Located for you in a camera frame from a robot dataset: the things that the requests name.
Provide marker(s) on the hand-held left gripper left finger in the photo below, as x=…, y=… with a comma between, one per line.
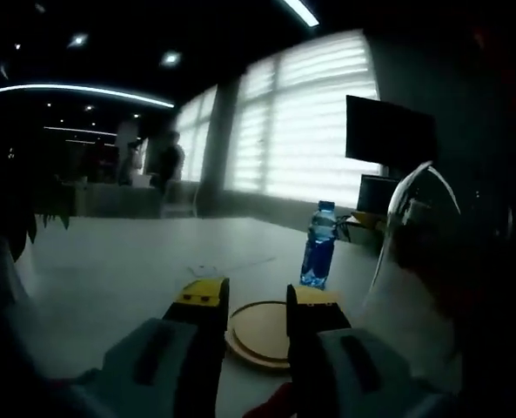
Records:
x=162, y=361

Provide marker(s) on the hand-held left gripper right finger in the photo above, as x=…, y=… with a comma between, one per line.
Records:
x=349, y=374

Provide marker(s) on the clear glass dome cover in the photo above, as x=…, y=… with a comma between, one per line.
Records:
x=414, y=209

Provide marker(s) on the blue drink bottle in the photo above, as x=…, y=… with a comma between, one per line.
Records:
x=317, y=257

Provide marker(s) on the person's left hand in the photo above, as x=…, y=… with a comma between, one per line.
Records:
x=279, y=405

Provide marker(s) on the round wooden base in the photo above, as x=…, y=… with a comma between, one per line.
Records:
x=257, y=335

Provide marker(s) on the small black monitor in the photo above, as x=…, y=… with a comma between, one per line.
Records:
x=375, y=193

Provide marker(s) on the yellow box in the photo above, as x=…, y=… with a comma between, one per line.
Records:
x=370, y=220

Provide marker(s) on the white chair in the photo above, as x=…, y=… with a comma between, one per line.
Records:
x=179, y=204

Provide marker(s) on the large black monitor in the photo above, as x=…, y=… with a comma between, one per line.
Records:
x=388, y=130

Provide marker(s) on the green potted plant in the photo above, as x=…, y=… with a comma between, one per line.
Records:
x=27, y=217

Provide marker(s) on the bright window with blinds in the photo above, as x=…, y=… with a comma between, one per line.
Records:
x=310, y=122

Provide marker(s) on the curved ceiling light strip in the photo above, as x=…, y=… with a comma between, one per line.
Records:
x=83, y=90

